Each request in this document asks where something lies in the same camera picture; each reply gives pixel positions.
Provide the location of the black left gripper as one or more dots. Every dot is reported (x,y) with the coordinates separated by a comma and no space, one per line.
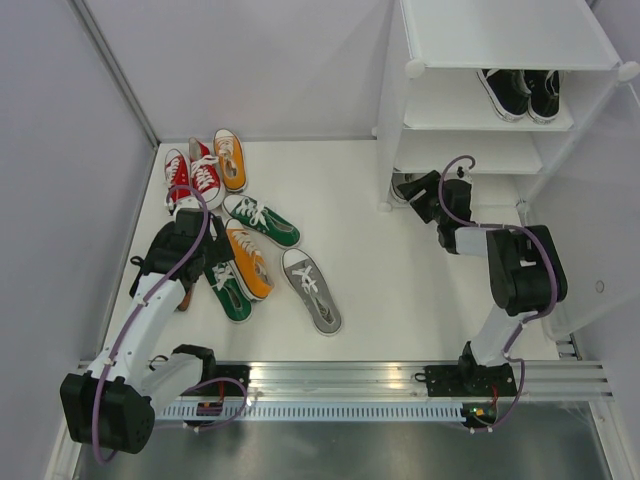
(220,250)

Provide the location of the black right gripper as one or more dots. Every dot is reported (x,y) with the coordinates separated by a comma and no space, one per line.
(427,183)

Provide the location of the grey sneaker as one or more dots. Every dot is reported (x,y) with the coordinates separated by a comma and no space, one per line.
(306,279)
(406,187)

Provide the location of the orange sneaker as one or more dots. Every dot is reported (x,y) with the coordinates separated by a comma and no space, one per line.
(248,263)
(228,149)

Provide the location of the green sneaker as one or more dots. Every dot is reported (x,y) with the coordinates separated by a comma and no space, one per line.
(222,280)
(257,216)

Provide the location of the black sneaker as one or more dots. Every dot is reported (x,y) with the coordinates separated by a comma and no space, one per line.
(544,100)
(507,91)

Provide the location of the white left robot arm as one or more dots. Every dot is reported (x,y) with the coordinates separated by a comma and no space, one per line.
(115,403)

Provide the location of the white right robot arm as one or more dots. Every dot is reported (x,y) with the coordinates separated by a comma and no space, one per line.
(525,274)

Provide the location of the white shoe cabinet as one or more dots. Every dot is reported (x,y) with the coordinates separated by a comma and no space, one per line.
(443,63)

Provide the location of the red sneaker right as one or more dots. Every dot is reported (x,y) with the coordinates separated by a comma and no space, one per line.
(204,173)

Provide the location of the red sneaker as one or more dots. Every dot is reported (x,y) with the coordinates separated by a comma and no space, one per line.
(177,175)
(204,173)

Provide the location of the red sneaker left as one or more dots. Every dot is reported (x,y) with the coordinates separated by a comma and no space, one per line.
(177,175)

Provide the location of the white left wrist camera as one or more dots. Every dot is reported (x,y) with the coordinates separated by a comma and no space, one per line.
(188,202)

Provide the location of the white slotted cable duct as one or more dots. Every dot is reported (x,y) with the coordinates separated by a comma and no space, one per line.
(193,411)

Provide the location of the aluminium mounting rail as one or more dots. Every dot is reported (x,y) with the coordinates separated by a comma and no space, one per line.
(540,381)

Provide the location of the aluminium corner frame post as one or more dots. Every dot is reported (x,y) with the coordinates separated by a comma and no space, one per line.
(101,46)

